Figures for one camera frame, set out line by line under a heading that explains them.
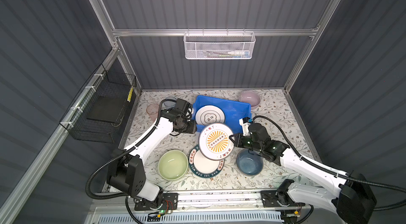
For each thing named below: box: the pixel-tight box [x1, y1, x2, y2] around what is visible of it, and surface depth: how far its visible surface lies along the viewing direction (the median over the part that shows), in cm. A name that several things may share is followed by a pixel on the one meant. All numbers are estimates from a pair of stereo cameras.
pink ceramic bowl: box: [238, 90, 261, 108], surface depth 113 cm
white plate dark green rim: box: [188, 144, 226, 179], surface depth 84 cm
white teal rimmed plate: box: [195, 105, 226, 127], surface depth 105 cm
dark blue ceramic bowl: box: [235, 148, 264, 176], surface depth 86 cm
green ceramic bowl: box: [157, 149, 189, 181], surface depth 85 cm
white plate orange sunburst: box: [198, 122, 235, 161], surface depth 82 cm
